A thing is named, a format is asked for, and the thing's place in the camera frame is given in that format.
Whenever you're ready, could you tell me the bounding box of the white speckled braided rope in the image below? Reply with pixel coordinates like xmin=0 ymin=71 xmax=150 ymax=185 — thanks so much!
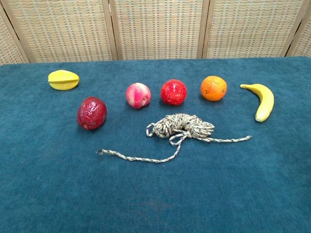
xmin=97 ymin=113 xmax=252 ymax=164

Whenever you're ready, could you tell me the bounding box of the pink white peach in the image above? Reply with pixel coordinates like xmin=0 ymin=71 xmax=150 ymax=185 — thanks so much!
xmin=125 ymin=83 xmax=152 ymax=109

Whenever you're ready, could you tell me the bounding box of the red pomegranate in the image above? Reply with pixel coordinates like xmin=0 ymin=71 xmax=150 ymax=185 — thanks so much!
xmin=160 ymin=79 xmax=188 ymax=106

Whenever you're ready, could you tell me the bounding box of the dark red oval fruit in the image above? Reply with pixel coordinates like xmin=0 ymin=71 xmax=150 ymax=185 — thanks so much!
xmin=77 ymin=96 xmax=108 ymax=131

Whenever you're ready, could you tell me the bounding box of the orange fruit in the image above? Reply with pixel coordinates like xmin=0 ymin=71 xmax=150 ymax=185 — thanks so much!
xmin=200 ymin=75 xmax=228 ymax=101

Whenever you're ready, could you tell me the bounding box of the blue felt table cover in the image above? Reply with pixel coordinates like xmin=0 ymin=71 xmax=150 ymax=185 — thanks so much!
xmin=0 ymin=56 xmax=311 ymax=233

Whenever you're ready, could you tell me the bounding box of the woven rattan folding screen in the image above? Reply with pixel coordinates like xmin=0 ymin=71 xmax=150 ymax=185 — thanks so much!
xmin=0 ymin=0 xmax=311 ymax=66

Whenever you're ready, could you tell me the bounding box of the yellow starfruit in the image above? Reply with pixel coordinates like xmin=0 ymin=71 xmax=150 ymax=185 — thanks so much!
xmin=48 ymin=69 xmax=80 ymax=91

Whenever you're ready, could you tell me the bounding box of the yellow banana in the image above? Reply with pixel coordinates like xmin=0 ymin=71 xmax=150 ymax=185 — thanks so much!
xmin=240 ymin=83 xmax=275 ymax=122

